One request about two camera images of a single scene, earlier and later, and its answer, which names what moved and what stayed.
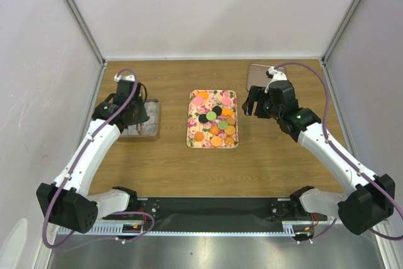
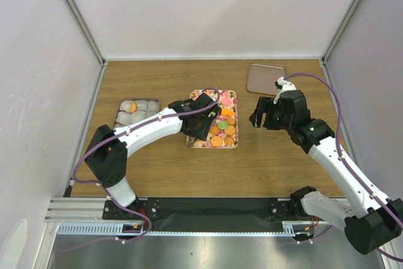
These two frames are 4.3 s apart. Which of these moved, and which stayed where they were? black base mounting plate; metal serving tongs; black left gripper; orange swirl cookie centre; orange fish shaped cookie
Moved: metal serving tongs; black left gripper
Stayed: orange swirl cookie centre; orange fish shaped cookie; black base mounting plate
